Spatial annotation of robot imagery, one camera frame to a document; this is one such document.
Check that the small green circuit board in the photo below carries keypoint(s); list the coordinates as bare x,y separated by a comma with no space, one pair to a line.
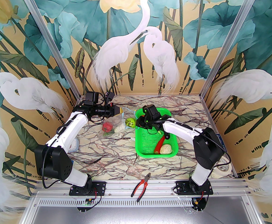
88,202

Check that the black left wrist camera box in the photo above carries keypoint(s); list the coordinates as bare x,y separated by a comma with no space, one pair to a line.
91,98

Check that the cream tape roll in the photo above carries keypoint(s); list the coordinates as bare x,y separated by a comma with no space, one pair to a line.
224,170

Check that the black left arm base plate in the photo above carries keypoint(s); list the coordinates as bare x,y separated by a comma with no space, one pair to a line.
98,187

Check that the green toy cabbage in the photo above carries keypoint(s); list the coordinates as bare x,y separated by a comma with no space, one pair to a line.
130,122

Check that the red toy tomato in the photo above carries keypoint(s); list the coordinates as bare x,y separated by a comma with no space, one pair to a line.
107,126

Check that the green plastic basket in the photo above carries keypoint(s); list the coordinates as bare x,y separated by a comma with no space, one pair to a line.
147,146

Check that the aluminium frame post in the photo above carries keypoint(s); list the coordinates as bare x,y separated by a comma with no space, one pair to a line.
53,45
227,41

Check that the clear zip-top bag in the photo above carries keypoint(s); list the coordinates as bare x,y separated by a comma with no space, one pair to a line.
117,121

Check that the white round object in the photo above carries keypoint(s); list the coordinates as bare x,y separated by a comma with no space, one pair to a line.
74,146

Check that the slotted silver metal panel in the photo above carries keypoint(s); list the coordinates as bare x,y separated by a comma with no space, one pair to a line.
126,216

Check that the red toy chili pepper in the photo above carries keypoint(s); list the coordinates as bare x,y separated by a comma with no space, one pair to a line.
159,146

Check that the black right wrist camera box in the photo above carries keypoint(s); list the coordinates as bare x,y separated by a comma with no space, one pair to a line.
150,110

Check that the aluminium frame rail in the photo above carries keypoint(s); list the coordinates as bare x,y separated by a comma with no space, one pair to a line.
126,190

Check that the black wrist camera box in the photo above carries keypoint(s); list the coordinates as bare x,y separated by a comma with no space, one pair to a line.
150,110
91,98

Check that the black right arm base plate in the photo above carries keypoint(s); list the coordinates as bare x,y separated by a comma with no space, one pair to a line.
182,187

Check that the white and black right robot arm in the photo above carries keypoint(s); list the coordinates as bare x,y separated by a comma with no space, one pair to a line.
185,129

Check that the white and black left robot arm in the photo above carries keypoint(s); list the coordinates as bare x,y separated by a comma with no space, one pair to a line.
68,129

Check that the white toy cucumber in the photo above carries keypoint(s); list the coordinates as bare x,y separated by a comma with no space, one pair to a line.
119,128

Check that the white toy cauliflower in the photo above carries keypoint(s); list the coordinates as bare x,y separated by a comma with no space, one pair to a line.
165,149

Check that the grey keypad device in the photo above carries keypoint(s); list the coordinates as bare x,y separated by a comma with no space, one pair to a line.
221,141

